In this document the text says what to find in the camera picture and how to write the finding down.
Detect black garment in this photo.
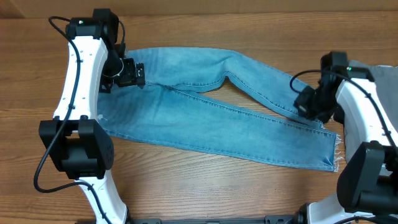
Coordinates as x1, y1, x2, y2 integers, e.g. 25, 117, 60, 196
333, 105, 345, 124

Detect grey folded garment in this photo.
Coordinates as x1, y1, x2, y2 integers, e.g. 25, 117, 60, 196
341, 59, 398, 147

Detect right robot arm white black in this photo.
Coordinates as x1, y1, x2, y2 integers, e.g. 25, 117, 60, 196
291, 51, 397, 223

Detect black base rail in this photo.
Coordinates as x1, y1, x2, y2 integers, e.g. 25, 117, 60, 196
129, 215, 297, 224

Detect light blue denim jeans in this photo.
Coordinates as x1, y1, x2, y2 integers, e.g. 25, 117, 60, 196
97, 47, 340, 172

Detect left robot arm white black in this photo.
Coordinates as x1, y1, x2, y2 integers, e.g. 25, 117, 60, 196
34, 9, 146, 223

